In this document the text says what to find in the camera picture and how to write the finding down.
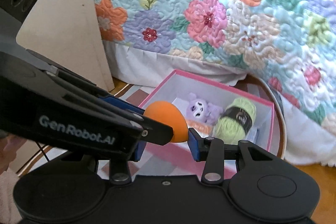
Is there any green yarn ball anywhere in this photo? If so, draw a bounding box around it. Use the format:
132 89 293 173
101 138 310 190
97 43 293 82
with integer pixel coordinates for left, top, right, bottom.
213 97 257 145

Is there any purple plush toy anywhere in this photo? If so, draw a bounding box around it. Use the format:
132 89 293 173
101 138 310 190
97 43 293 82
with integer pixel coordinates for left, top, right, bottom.
186 93 224 126

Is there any orange makeup sponge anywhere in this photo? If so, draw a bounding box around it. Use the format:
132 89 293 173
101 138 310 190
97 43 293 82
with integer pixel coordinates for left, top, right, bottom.
144 101 189 143

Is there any clear box orange label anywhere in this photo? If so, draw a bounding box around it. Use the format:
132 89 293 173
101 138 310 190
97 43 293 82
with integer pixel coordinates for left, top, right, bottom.
186 119 213 138

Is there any blue wet wipes pack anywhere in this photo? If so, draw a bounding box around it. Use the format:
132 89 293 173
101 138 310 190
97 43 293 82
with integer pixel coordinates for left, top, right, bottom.
245 128 260 144

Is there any person left hand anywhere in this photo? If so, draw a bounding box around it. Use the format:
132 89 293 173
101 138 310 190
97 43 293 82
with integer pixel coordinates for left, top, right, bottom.
0 134 27 174

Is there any pink cardboard box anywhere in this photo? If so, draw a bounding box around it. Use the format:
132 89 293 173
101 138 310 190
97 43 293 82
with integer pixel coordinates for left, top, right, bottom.
136 71 274 176

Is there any floral quilt bedspread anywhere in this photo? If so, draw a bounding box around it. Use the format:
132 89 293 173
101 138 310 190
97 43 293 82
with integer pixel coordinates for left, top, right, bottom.
94 0 335 133

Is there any black cable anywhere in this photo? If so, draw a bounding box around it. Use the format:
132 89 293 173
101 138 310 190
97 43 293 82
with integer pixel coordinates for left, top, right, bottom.
35 142 51 163

